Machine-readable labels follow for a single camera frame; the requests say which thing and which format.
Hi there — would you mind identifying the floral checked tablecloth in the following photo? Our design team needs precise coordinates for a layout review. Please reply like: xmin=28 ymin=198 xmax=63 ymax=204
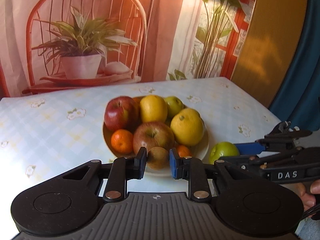
xmin=0 ymin=76 xmax=288 ymax=240

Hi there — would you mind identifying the printed plant backdrop cloth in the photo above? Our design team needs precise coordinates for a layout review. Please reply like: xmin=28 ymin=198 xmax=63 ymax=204
xmin=0 ymin=0 xmax=260 ymax=98

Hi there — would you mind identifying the blue curtain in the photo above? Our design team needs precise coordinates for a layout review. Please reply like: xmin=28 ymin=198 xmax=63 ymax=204
xmin=269 ymin=0 xmax=320 ymax=140

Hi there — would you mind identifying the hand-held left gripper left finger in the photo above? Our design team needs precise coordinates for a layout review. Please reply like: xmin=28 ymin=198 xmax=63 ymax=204
xmin=62 ymin=147 xmax=147 ymax=202

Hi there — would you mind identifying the bright green apple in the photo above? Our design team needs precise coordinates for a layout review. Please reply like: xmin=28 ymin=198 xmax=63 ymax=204
xmin=209 ymin=142 xmax=240 ymax=165

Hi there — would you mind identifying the brown kiwi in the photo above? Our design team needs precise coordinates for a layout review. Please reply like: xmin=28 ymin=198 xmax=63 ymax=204
xmin=146 ymin=146 xmax=170 ymax=170

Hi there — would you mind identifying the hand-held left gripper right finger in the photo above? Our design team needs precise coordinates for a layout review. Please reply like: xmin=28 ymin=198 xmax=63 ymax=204
xmin=169 ymin=148 xmax=250 ymax=202

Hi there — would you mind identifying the large yellow citrus fruit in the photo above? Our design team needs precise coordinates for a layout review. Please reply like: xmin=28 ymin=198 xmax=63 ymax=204
xmin=170 ymin=108 xmax=205 ymax=147

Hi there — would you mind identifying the person's right hand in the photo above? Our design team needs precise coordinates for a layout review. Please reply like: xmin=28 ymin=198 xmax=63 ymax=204
xmin=299 ymin=180 xmax=320 ymax=207

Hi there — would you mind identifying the pale red apple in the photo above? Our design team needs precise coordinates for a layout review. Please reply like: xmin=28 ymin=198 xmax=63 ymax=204
xmin=132 ymin=121 xmax=175 ymax=155

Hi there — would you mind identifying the black cable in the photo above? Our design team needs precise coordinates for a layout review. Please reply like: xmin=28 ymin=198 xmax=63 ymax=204
xmin=302 ymin=202 xmax=320 ymax=220

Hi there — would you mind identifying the cream round plate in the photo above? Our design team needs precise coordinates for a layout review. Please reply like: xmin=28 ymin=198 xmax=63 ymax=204
xmin=101 ymin=95 xmax=210 ymax=178

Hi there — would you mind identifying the small green apple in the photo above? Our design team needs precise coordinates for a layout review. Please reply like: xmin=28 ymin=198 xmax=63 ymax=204
xmin=164 ymin=96 xmax=184 ymax=118

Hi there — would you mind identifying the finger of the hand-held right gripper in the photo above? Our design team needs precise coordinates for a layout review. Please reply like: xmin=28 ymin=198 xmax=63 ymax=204
xmin=219 ymin=156 xmax=265 ymax=178
xmin=233 ymin=139 xmax=269 ymax=155

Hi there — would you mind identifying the dark red apple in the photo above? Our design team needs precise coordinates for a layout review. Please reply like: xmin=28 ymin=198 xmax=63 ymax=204
xmin=104 ymin=96 xmax=139 ymax=132

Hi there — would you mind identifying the yellow wooden board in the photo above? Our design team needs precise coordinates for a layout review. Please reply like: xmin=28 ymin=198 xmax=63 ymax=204
xmin=230 ymin=0 xmax=309 ymax=108

